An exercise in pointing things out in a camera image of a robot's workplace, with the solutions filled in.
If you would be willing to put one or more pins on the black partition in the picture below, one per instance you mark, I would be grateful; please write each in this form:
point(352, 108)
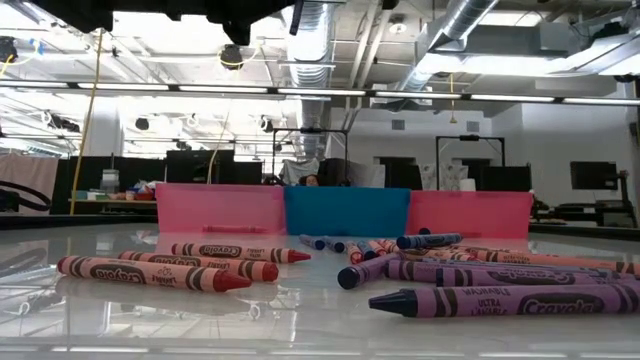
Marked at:
point(200, 170)

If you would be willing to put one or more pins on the clear plastic container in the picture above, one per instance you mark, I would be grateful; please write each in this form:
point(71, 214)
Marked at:
point(110, 181)

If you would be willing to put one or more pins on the long ceiling light bar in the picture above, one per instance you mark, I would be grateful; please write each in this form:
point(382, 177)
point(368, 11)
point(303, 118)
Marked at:
point(320, 92)

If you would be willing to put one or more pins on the wooden side table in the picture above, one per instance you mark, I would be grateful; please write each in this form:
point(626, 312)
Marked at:
point(112, 201)

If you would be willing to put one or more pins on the pale pink curtain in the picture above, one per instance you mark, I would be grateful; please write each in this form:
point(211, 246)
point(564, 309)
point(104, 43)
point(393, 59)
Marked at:
point(27, 172)

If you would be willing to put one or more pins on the large pink plastic bin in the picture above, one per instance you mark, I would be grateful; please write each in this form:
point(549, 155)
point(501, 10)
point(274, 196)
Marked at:
point(220, 207)

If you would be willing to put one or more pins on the white cloth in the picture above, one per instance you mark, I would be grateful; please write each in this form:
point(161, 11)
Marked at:
point(300, 170)

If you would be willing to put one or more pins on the person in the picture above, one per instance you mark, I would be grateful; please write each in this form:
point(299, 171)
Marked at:
point(311, 180)

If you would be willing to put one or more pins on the blue plastic bin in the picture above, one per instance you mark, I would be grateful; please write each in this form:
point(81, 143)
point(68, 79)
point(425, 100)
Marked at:
point(345, 210)

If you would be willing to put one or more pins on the blue crayon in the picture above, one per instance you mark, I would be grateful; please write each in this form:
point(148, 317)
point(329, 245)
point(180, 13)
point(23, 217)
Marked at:
point(335, 245)
point(367, 250)
point(312, 242)
point(430, 241)

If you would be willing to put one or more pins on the purple crayon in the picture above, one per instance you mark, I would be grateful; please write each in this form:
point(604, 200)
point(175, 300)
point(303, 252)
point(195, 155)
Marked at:
point(500, 276)
point(367, 270)
point(500, 301)

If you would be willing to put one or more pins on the white paper roll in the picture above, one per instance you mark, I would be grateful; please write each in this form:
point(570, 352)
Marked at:
point(467, 184)

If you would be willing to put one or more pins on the small red plastic bin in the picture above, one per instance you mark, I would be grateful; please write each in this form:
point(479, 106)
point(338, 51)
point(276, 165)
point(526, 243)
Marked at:
point(470, 215)

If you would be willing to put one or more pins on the black monitor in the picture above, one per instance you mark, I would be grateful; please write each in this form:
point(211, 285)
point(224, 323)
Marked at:
point(592, 175)

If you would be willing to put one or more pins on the black monitor stand desk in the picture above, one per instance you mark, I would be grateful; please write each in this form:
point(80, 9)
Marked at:
point(600, 207)

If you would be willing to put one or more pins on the silver ventilation duct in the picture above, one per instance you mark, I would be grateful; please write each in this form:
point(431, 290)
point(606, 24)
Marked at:
point(310, 50)
point(450, 30)

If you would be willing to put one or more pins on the black frame rig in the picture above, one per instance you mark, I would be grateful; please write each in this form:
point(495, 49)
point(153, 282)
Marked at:
point(470, 137)
point(310, 130)

